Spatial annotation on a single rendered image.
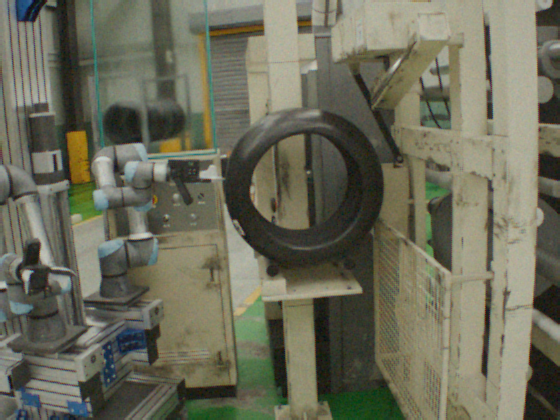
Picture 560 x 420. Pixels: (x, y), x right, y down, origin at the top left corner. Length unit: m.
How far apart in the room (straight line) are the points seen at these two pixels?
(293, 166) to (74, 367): 1.16
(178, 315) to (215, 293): 0.22
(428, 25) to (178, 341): 1.95
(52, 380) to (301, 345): 1.08
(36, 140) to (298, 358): 1.45
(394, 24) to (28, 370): 1.76
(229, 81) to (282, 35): 9.73
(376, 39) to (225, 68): 10.40
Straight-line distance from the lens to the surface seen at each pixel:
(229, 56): 12.07
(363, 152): 1.99
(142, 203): 2.12
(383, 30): 1.77
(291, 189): 2.35
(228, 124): 12.07
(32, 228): 2.00
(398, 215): 2.38
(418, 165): 2.39
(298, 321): 2.51
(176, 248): 2.74
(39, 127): 2.27
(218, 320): 2.84
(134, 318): 2.49
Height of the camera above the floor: 1.49
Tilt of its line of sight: 11 degrees down
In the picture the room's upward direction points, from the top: 4 degrees counter-clockwise
